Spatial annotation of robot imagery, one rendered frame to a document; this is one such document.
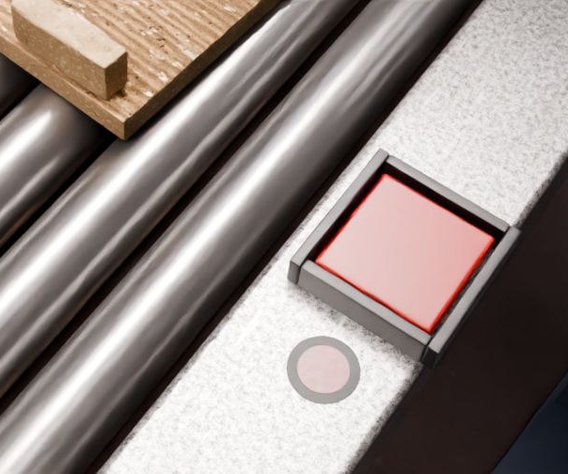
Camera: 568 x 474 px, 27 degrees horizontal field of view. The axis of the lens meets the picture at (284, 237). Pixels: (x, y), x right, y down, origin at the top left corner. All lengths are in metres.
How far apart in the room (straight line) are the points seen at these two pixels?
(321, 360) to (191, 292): 0.06
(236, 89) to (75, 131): 0.08
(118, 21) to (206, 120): 0.06
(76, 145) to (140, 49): 0.05
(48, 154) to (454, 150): 0.19
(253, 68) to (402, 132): 0.08
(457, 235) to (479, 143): 0.07
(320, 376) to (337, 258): 0.05
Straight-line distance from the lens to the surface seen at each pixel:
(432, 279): 0.52
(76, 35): 0.54
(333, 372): 0.51
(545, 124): 0.60
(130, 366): 0.50
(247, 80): 0.59
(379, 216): 0.53
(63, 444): 0.49
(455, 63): 0.61
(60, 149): 0.57
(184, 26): 0.58
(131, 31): 0.58
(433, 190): 0.54
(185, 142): 0.56
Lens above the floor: 1.37
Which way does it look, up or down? 58 degrees down
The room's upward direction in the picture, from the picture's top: 9 degrees clockwise
